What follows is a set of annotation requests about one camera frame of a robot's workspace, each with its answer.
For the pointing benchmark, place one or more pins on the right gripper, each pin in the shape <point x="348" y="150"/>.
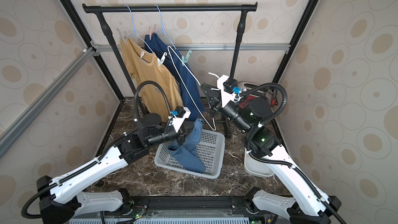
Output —
<point x="216" y="100"/>

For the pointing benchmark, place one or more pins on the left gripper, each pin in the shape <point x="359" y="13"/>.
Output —
<point x="188" y="124"/>

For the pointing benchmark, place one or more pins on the dark blue t-shirt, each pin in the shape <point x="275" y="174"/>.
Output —
<point x="187" y="83"/>

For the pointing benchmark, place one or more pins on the slate blue t-shirt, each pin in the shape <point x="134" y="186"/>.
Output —
<point x="186" y="154"/>

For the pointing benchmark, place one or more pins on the mint green clothespin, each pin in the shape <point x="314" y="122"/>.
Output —
<point x="184" y="59"/>

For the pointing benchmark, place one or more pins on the salmon pink clothespin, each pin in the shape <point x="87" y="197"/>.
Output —
<point x="152" y="31"/>

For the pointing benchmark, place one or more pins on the light blue hanger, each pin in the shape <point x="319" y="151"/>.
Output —
<point x="162" y="26"/>
<point x="135" y="30"/>

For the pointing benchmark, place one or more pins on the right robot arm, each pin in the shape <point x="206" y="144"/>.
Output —
<point x="308" y="204"/>

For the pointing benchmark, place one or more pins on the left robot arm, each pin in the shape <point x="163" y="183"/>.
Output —
<point x="61" y="198"/>

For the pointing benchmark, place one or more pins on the red toaster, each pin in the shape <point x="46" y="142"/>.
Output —
<point x="271" y="94"/>

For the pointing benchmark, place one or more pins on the white plastic basket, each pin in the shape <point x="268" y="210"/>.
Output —
<point x="210" y="151"/>

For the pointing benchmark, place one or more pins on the tan yellow t-shirt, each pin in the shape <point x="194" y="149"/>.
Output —
<point x="143" y="66"/>

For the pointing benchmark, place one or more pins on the white clothespin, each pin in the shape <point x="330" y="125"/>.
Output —
<point x="162" y="59"/>

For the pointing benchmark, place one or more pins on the white plastic bin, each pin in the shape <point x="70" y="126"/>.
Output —
<point x="255" y="168"/>

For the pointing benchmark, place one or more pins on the black clothes rack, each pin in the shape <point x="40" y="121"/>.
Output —
<point x="100" y="10"/>

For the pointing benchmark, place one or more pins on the clear grey clothespin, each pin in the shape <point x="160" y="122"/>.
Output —
<point x="123" y="35"/>

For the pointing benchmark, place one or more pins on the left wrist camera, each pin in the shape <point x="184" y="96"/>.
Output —
<point x="179" y="115"/>

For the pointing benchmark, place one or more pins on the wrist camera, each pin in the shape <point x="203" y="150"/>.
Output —
<point x="228" y="89"/>
<point x="179" y="115"/>

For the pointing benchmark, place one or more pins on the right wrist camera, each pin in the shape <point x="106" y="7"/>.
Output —
<point x="228" y="89"/>

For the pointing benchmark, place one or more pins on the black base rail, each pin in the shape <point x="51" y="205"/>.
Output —
<point x="186" y="205"/>

